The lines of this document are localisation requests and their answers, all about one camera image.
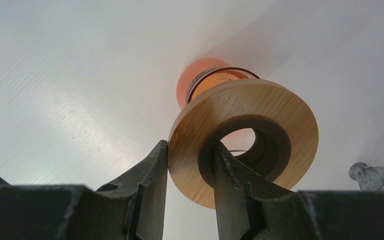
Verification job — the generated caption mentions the wooden dripper holder ring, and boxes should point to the wooden dripper holder ring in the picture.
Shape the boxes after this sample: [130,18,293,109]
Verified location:
[167,78,320,210]

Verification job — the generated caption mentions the clear ribbed glass dripper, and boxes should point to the clear ribbed glass dripper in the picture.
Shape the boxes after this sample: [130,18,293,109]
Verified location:
[349,162,384,191]

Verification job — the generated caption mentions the orange glass carafe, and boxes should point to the orange glass carafe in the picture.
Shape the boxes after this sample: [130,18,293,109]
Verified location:
[176,58,260,110]

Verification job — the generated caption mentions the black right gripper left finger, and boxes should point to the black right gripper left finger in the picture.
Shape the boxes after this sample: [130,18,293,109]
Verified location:
[0,140,168,240]

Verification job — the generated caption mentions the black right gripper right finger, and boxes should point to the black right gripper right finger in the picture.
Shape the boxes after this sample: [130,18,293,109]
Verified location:
[212,144,384,240]

